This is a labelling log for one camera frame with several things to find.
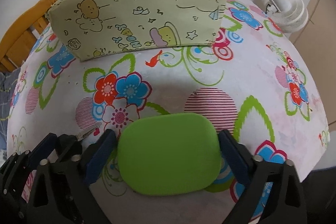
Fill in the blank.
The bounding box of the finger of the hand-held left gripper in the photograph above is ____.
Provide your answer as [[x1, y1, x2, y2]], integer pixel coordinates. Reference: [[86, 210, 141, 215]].
[[56, 133, 81, 162], [31, 133, 58, 162]]

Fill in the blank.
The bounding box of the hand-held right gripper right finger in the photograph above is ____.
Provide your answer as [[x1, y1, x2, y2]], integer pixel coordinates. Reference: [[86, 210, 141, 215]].
[[218, 129, 308, 224]]

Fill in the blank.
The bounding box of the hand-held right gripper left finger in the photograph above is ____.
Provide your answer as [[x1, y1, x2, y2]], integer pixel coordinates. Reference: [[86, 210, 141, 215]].
[[31, 129, 117, 224]]

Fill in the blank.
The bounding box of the green rounded case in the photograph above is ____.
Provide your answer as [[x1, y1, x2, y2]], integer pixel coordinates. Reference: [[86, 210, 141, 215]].
[[117, 113, 221, 196]]

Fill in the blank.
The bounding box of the yellow cartoon storage box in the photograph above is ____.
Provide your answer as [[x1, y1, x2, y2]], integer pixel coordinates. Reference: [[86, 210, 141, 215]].
[[45, 0, 229, 63]]

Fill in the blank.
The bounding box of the grey plaid bedding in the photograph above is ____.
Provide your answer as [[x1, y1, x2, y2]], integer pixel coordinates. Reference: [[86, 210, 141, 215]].
[[0, 66, 24, 161]]

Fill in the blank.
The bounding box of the floral tablecloth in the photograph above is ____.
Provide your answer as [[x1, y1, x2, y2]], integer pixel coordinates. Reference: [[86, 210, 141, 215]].
[[7, 0, 330, 223]]

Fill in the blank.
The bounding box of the wooden bed headboard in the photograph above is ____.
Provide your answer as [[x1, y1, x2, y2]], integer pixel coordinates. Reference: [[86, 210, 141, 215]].
[[0, 0, 61, 72]]

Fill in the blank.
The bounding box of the white standing fan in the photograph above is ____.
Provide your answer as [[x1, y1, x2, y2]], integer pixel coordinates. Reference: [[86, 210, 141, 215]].
[[262, 0, 309, 34]]

